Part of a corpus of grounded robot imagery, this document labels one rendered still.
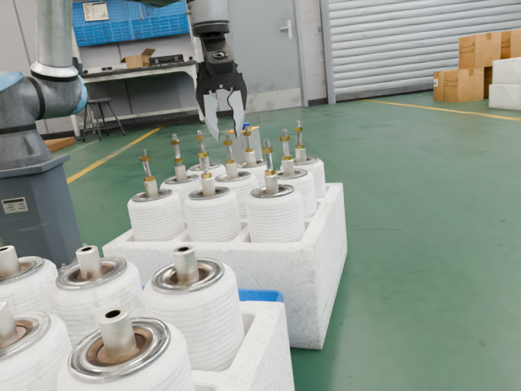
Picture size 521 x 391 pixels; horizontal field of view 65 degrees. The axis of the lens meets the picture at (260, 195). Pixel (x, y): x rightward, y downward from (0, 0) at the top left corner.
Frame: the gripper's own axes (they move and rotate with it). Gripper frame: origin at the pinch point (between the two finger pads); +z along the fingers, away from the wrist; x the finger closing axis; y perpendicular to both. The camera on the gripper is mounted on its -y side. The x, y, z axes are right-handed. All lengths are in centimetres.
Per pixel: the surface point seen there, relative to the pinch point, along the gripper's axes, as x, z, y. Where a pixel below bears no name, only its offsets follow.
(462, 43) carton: -284, -19, 284
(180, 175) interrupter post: 10.3, 8.0, 5.9
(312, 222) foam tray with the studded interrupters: -10.6, 16.3, -14.9
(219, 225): 5.7, 13.7, -14.1
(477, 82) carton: -282, 18, 262
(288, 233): -4.6, 15.2, -20.3
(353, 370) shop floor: -9.0, 34.2, -32.2
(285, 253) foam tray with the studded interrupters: -2.8, 16.9, -23.9
